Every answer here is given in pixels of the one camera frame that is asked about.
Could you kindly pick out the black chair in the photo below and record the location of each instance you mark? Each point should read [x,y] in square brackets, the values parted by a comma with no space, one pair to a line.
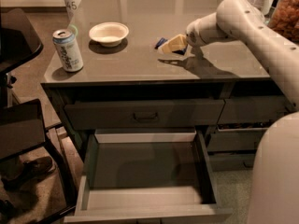
[42,200]

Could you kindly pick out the open grey middle drawer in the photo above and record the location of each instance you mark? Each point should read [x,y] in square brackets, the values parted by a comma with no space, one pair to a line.
[147,177]

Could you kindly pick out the blue rxbar blueberry wrapper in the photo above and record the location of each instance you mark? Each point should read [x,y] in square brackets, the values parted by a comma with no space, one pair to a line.
[163,40]

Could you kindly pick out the white paper bowl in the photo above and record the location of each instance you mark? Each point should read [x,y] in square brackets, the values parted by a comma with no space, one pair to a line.
[109,34]

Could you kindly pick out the dark round side table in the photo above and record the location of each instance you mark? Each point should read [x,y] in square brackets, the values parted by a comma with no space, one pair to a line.
[19,41]

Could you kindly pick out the brown shoe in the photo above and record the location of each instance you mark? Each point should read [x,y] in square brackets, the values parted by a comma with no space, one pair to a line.
[31,169]

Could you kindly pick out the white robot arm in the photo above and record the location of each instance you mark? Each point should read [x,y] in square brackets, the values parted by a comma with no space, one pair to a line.
[274,197]

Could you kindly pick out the clear jar of snacks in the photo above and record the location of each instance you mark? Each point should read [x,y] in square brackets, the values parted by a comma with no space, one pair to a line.
[285,19]

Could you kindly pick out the grey right middle drawer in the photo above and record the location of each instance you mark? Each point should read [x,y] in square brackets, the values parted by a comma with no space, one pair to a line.
[235,139]

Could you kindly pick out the grey right top drawer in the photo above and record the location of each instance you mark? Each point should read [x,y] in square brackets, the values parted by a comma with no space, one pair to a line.
[253,109]

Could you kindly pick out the closed grey top drawer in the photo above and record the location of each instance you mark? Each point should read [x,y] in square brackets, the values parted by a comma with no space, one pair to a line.
[144,114]

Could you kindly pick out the grey right bottom drawer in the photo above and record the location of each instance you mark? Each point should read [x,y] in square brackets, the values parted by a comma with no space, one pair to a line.
[231,162]

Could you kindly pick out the white and blue drink can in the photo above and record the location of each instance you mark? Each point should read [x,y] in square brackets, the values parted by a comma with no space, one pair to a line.
[68,51]

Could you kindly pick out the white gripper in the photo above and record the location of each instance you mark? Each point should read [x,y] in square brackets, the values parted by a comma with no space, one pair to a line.
[195,34]

